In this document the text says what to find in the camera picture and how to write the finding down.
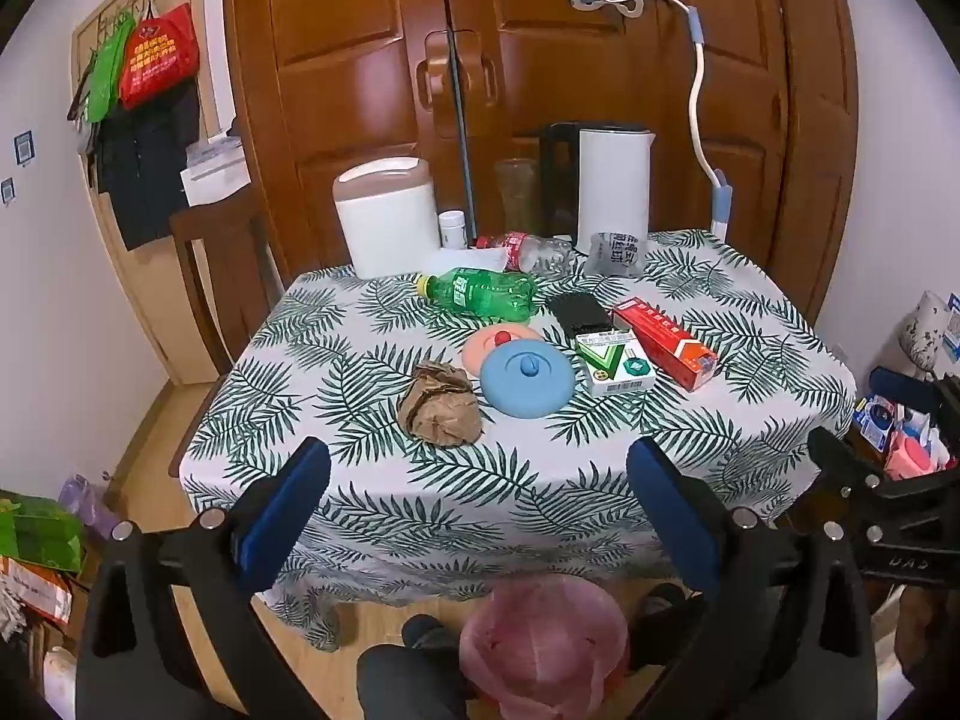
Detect floral table lamp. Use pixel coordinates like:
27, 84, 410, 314
900, 291, 953, 380

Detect orange and white box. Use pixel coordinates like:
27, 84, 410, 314
0, 555, 72, 623

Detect brown wooden wardrobe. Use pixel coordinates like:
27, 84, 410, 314
221, 0, 860, 331

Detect green and white box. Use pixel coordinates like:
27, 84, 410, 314
574, 328, 657, 398

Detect leaf print tablecloth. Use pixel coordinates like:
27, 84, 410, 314
178, 229, 856, 650

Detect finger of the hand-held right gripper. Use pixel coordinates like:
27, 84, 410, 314
868, 366, 960, 417
807, 427, 890, 515

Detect red cardboard box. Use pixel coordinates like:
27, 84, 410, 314
611, 297, 719, 392

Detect person's left leg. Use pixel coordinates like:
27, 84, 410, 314
356, 615, 481, 720

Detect dark hanging clothes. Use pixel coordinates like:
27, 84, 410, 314
94, 79, 203, 251

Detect person's leg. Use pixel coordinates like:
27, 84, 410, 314
356, 615, 481, 720
626, 581, 691, 672

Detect person's right leg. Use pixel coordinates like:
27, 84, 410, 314
626, 581, 691, 672

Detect thin dark pole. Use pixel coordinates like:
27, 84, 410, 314
448, 28, 481, 241

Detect green plastic bottle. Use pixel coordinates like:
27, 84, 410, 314
416, 267, 541, 318

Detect crumpled clear plastic cup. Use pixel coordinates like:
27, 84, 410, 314
585, 231, 642, 276

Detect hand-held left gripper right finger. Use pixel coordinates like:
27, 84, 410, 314
626, 436, 882, 720

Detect red shopping bag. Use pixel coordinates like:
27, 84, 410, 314
118, 4, 200, 112

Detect white canister with pink lid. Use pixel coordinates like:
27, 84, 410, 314
334, 157, 440, 280

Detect pink packet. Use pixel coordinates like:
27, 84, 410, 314
885, 435, 938, 481

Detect green shopping bag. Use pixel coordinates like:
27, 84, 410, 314
84, 11, 136, 125

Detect brown wooden chair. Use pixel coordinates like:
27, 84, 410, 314
169, 184, 290, 376

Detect blue and white box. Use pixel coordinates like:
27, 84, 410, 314
855, 397, 897, 451

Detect light wooden door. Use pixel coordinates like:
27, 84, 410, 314
71, 0, 241, 387

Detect black rectangular object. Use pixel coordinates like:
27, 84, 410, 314
545, 292, 612, 337

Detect green carton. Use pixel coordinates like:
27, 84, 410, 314
0, 491, 87, 575

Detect purple plastic bag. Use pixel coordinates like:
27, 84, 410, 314
60, 474, 121, 533

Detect clear bottle with red label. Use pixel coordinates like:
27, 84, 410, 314
472, 231, 578, 275

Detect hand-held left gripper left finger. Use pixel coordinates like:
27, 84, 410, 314
75, 436, 335, 720

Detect blue silicone lid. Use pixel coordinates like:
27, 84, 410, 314
480, 339, 577, 417

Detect white electric kettle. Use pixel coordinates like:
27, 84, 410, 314
538, 121, 658, 256

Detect pink silicone lid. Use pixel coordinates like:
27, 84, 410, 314
461, 325, 541, 376

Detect brown paper bag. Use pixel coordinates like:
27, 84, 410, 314
396, 360, 482, 445

